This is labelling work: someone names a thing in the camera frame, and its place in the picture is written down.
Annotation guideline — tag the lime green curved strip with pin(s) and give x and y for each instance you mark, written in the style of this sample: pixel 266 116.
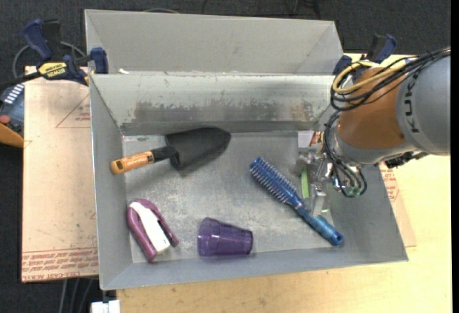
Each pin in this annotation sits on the lime green curved strip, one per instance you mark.
pixel 305 181

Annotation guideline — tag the purple and white stapler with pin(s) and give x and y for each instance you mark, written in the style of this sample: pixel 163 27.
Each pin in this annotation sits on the purple and white stapler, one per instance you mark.
pixel 150 229

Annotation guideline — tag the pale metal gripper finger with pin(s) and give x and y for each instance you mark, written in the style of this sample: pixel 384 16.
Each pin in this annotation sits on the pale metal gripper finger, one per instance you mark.
pixel 319 203
pixel 303 163

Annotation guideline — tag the brown cardboard board, red print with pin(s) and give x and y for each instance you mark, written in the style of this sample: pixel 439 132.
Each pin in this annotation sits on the brown cardboard board, red print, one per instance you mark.
pixel 57 175

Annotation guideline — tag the purple plastic cup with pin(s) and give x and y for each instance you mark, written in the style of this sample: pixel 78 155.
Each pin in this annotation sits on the purple plastic cup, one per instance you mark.
pixel 224 238

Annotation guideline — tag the grey metal bin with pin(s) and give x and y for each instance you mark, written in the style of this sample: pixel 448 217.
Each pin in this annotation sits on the grey metal bin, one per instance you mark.
pixel 215 182

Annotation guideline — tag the blue hairbrush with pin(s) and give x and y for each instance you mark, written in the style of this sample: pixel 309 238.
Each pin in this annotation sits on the blue hairbrush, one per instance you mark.
pixel 279 187

